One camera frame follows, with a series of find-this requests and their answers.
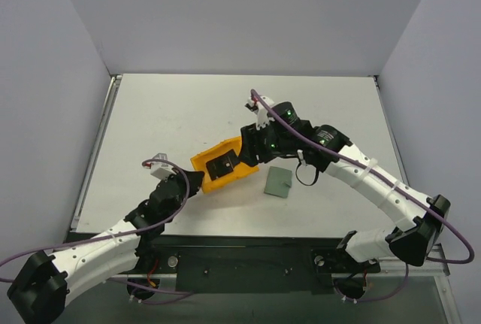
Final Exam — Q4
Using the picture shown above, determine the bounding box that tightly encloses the yellow plastic bin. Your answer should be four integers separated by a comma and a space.
190, 136, 259, 194

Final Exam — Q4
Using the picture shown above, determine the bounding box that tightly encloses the black credit card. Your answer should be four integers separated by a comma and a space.
206, 150, 241, 180

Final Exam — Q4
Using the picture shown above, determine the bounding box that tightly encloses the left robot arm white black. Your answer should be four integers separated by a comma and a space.
7, 171, 204, 323

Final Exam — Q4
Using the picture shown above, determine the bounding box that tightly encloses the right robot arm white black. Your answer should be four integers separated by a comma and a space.
239, 99, 450, 271

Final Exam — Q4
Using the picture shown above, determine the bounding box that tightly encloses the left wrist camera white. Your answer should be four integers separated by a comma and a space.
142, 153, 173, 180

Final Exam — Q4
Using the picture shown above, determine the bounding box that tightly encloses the aluminium rail frame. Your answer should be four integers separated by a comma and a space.
32, 74, 452, 324

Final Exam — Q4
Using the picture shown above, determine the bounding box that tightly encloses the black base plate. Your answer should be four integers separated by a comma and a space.
124, 235, 380, 295

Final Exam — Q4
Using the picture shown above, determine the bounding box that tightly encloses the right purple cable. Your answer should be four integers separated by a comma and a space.
250, 88, 475, 305

